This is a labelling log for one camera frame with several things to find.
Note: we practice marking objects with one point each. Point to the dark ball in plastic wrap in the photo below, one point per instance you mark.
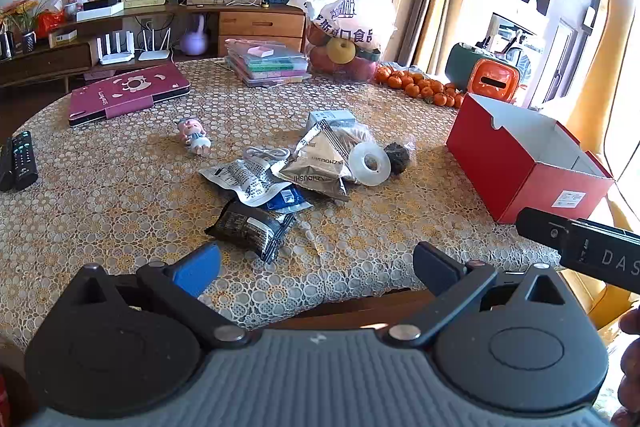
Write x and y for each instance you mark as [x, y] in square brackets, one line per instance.
[397, 157]

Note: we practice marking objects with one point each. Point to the tan long box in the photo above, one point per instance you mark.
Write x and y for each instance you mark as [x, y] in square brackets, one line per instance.
[220, 1]

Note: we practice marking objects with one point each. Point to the maroon tablet case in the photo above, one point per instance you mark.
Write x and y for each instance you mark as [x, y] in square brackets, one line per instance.
[125, 94]

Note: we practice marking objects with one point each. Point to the metal cup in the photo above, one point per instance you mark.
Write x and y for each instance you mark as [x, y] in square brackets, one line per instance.
[71, 12]

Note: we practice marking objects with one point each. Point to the yellow pear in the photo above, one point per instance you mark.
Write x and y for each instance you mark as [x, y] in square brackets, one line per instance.
[341, 50]

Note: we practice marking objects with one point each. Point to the green orange retro box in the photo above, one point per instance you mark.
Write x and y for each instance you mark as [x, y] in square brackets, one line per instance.
[492, 79]

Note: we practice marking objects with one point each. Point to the small pink tray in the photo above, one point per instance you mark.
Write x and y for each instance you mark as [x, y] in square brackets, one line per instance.
[261, 52]

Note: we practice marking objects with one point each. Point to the red bag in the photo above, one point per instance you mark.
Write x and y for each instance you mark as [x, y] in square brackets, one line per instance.
[50, 23]

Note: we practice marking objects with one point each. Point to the black remote control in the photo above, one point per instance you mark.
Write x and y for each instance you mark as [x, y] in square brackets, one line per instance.
[24, 159]
[5, 167]

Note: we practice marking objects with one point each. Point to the white printed plastic bag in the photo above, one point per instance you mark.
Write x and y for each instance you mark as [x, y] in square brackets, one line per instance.
[350, 7]

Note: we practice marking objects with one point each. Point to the black snack packet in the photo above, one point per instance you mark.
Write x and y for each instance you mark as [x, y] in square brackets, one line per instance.
[247, 227]

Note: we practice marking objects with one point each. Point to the light blue small box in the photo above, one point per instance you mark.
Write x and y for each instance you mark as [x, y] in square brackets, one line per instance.
[325, 117]

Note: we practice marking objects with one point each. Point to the pink-haired doll figurine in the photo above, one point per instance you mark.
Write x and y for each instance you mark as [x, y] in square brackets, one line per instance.
[194, 134]

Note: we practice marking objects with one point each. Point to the orange flowers in pot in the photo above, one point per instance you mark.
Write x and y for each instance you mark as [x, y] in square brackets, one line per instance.
[22, 14]

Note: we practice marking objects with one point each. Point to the purple kettlebell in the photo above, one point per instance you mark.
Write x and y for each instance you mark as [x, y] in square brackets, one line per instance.
[192, 42]

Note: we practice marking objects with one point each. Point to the wooden TV cabinet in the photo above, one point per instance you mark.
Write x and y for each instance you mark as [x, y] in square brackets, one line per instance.
[260, 24]

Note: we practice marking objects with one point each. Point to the black flat box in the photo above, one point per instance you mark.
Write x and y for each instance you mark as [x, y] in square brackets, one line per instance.
[100, 3]

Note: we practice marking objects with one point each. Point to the white grey printed packet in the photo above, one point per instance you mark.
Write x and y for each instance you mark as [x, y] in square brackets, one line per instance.
[240, 179]

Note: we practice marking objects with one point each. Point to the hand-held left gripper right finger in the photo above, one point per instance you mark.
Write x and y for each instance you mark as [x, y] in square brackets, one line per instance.
[431, 264]

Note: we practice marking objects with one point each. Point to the pile of tangerines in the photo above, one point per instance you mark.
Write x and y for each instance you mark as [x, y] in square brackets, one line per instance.
[420, 87]

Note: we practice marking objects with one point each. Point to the red apple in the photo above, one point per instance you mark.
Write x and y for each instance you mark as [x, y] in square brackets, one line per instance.
[325, 63]
[361, 69]

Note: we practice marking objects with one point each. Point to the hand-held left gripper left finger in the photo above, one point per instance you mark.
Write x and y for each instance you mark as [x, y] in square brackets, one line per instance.
[197, 269]

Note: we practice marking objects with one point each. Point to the white flat box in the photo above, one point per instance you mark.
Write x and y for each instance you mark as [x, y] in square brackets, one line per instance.
[100, 13]

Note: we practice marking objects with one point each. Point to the stack of clear organiser boxes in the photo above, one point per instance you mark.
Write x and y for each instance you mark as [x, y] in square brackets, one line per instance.
[270, 67]

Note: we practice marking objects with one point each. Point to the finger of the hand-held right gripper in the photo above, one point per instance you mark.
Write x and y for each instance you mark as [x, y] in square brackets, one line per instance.
[542, 227]

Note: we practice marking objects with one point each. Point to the clear tape roll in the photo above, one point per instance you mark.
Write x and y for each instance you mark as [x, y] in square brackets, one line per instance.
[356, 169]

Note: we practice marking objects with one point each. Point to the large white router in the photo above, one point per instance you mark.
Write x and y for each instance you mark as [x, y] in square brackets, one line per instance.
[116, 52]

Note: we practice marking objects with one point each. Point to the blue snack packet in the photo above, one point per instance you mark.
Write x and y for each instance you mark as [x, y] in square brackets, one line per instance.
[290, 201]

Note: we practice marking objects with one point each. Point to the small white router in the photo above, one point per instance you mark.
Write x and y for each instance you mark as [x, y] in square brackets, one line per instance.
[155, 52]

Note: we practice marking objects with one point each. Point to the lace-covered desktop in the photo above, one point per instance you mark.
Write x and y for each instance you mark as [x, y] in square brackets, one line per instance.
[125, 217]

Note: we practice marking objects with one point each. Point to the person's right hand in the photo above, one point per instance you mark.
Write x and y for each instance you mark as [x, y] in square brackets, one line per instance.
[631, 372]

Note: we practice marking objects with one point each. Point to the yellow giraffe statue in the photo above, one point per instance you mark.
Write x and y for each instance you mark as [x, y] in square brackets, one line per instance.
[610, 57]

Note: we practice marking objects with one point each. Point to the small white yellow box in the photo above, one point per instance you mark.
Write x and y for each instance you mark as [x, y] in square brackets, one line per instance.
[62, 38]

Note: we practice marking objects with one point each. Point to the red cardboard box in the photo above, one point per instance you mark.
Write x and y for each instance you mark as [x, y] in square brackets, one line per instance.
[500, 167]

